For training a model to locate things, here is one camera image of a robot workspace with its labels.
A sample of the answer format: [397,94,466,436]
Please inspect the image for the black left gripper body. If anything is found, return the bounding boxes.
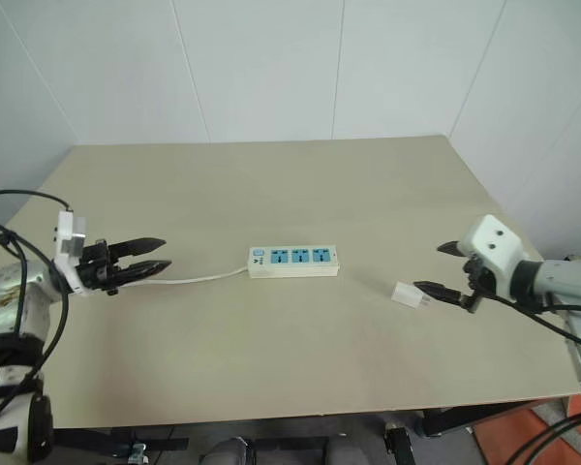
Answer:
[75,238,122,297]

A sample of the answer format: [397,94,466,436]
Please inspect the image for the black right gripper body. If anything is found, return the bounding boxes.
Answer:
[456,253,499,317]

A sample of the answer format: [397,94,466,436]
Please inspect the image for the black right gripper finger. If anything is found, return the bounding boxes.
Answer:
[437,239,467,260]
[412,280,467,308]

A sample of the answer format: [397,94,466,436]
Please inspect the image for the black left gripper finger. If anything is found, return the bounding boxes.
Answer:
[110,260,173,288]
[107,236,168,259]

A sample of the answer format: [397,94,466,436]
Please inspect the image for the white plug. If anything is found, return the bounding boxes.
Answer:
[391,281,435,312]

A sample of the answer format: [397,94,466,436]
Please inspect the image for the white power strip blue sockets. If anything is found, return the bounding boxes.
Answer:
[246,245,341,280]

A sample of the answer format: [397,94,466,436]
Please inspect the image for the orange floor mat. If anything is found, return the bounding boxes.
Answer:
[472,400,581,465]

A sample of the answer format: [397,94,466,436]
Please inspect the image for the dark grey rounded shape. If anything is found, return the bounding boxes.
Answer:
[207,436,254,465]

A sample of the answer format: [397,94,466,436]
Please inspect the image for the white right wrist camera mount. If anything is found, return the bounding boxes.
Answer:
[458,214,533,295]

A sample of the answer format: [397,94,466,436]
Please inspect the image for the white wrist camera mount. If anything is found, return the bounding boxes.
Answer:
[52,209,89,296]
[458,214,533,295]

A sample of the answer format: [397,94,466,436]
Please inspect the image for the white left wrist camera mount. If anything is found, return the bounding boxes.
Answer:
[52,209,89,296]

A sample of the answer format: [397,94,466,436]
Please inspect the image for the white power cord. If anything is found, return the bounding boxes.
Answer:
[119,268,251,288]

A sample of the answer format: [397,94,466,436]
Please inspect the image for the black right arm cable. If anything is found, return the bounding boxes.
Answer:
[481,289,581,353]

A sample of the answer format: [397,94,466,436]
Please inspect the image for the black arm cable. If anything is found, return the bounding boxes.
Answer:
[0,189,76,427]
[481,289,581,353]

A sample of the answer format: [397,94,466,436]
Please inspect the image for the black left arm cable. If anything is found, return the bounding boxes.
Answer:
[0,189,76,427]

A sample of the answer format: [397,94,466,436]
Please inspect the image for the black table frame beam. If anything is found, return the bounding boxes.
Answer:
[415,396,574,438]

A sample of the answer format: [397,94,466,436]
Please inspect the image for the black table frame post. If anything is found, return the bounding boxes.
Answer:
[382,420,413,465]

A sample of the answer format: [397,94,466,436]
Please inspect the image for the black floor cable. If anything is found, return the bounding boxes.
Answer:
[510,411,581,465]

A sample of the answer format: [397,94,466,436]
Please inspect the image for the black strap with metal clamp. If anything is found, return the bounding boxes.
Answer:
[109,437,191,464]

